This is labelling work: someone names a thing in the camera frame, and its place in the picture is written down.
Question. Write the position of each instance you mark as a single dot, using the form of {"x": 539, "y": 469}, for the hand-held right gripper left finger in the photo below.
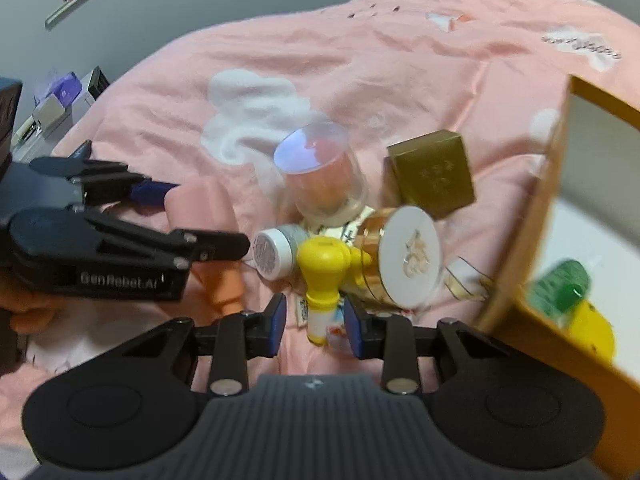
{"x": 278, "y": 317}

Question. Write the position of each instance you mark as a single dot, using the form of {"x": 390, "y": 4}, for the purple box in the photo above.
{"x": 65, "y": 89}

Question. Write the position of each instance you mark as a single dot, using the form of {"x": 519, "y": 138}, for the white gold striped packet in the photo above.
{"x": 467, "y": 280}

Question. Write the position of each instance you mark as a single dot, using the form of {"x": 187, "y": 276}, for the small white silver jar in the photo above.
{"x": 272, "y": 252}

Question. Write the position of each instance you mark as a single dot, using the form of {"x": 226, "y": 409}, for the pink printed blanket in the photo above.
{"x": 375, "y": 60}

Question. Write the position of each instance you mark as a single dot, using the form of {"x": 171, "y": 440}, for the orange box with white inside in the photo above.
{"x": 520, "y": 340}

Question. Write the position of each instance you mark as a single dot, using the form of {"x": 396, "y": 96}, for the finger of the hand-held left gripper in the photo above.
{"x": 150, "y": 193}
{"x": 215, "y": 247}

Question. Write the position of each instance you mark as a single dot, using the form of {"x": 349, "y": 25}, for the yellow plastic toy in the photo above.
{"x": 595, "y": 332}

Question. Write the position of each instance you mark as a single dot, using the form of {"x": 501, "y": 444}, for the yellow capped white bottle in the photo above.
{"x": 322, "y": 260}

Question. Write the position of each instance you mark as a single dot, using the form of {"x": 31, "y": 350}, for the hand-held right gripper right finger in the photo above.
{"x": 353, "y": 327}

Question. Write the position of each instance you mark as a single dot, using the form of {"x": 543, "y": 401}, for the white box with black side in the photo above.
{"x": 95, "y": 85}

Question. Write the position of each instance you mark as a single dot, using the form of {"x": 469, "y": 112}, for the person's left hand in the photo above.
{"x": 27, "y": 307}

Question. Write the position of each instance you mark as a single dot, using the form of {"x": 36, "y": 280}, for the clear cup with pink filling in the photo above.
{"x": 320, "y": 170}

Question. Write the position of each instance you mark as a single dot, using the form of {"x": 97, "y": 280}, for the gold cardboard box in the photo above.
{"x": 432, "y": 170}

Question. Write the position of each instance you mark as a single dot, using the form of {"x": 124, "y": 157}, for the green plastic bottle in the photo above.
{"x": 560, "y": 287}

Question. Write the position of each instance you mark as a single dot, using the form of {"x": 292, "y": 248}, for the small white box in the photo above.
{"x": 50, "y": 116}

